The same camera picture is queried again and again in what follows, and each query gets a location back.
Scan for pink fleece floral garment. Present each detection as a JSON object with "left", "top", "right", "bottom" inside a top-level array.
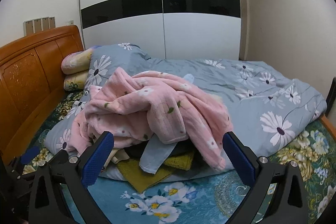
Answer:
[{"left": 68, "top": 67, "right": 233, "bottom": 171}]

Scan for teal floral bed blanket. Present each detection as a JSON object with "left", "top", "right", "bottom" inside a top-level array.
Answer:
[{"left": 22, "top": 90, "right": 336, "bottom": 224}]

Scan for olive green garment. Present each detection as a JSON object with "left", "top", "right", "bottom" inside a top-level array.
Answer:
[{"left": 116, "top": 152, "right": 194, "bottom": 193}]

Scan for wooden bed footboard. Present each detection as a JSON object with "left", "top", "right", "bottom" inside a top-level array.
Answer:
[{"left": 319, "top": 114, "right": 336, "bottom": 140}]

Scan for grey daisy print duvet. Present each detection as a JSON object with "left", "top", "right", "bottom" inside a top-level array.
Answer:
[{"left": 44, "top": 42, "right": 328, "bottom": 183}]

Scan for light blue grey garment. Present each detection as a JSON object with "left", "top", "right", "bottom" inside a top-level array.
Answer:
[{"left": 139, "top": 135, "right": 177, "bottom": 174}]

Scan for wooden headboard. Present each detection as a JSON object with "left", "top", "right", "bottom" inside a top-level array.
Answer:
[{"left": 1, "top": 25, "right": 83, "bottom": 164}]

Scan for white black sliding wardrobe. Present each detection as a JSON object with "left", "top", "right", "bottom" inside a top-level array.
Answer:
[{"left": 79, "top": 0, "right": 241, "bottom": 60}]

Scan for beige wall switch panels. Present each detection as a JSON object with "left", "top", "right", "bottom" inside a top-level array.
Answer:
[{"left": 23, "top": 16, "right": 56, "bottom": 36}]

